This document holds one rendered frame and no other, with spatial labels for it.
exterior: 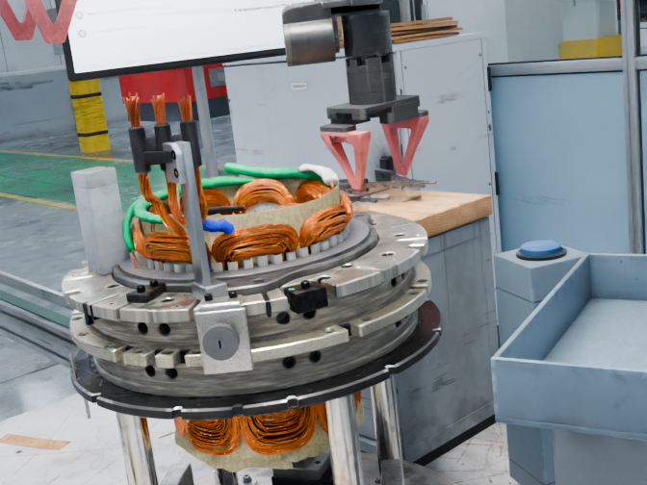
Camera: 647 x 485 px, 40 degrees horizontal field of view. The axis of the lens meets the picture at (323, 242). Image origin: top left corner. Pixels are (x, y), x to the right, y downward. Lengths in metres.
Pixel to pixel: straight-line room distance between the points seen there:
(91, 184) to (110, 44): 1.07
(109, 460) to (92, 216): 0.49
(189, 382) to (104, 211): 0.18
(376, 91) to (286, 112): 2.40
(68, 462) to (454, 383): 0.50
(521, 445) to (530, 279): 0.20
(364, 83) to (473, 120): 2.23
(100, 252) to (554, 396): 0.40
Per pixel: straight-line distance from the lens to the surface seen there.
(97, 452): 1.23
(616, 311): 0.78
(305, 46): 1.05
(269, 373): 0.68
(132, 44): 1.83
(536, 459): 0.97
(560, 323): 0.72
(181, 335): 0.68
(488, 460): 1.07
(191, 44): 1.83
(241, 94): 3.68
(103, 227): 0.78
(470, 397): 1.10
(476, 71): 3.29
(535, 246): 0.91
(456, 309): 1.05
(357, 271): 0.68
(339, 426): 0.72
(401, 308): 0.70
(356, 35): 1.06
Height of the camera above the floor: 1.28
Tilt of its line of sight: 13 degrees down
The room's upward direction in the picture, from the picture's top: 7 degrees counter-clockwise
